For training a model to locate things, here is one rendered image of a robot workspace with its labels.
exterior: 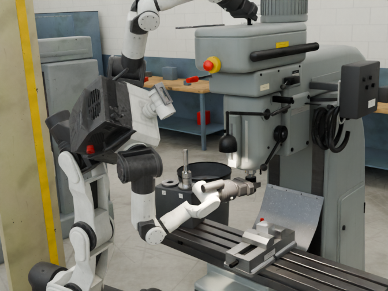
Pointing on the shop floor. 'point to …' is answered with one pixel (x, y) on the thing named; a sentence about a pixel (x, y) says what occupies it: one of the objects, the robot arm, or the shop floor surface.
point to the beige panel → (25, 152)
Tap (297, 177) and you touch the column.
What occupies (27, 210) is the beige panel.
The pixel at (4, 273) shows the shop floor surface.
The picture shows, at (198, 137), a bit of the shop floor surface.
